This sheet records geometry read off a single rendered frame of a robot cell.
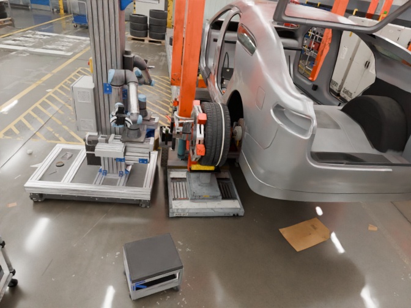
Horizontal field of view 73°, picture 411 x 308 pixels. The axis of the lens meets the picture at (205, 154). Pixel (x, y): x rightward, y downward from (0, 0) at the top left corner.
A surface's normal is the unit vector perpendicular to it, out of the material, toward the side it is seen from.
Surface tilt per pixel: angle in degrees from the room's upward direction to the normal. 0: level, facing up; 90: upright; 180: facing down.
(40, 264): 0
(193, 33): 90
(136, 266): 0
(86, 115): 90
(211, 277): 0
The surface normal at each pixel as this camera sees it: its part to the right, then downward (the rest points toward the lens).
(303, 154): -0.16, 0.48
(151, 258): 0.13, -0.84
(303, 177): -0.11, 0.69
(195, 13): 0.15, 0.54
